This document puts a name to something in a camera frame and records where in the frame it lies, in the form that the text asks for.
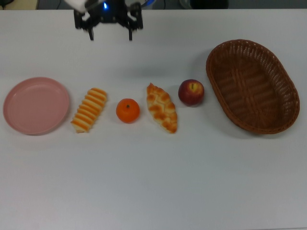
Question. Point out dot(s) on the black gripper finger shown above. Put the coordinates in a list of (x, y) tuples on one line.
[(136, 19), (81, 21)]

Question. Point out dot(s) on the striped bread roll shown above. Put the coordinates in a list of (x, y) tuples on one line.
[(90, 110)]

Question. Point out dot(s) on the brown woven basket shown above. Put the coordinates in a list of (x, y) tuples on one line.
[(251, 88)]

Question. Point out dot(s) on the pink plate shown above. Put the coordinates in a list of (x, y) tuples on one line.
[(36, 106)]

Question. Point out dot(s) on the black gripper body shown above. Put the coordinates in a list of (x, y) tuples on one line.
[(110, 13)]

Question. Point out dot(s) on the braided bread loaf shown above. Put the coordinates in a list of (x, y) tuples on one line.
[(161, 107)]

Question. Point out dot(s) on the red apple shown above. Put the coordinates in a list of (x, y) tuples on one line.
[(191, 93)]

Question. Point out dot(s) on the orange mandarin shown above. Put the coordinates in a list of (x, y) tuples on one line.
[(127, 111)]

